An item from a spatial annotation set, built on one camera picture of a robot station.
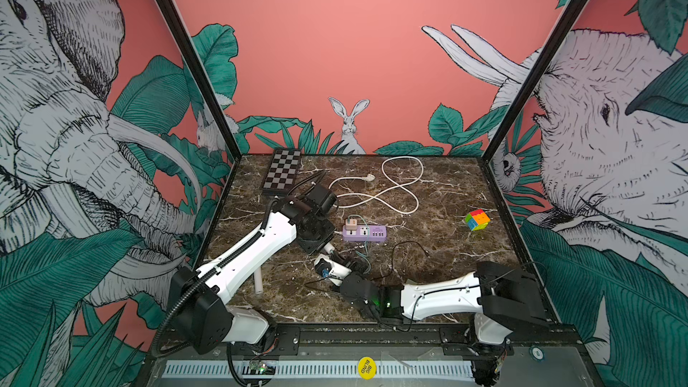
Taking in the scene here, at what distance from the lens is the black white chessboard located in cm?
107

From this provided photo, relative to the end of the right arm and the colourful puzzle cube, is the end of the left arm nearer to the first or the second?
the end of the right arm

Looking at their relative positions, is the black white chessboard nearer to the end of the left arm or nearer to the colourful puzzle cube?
the end of the left arm

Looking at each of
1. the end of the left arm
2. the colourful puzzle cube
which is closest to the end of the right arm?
the end of the left arm

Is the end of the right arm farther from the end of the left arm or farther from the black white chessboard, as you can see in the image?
the black white chessboard
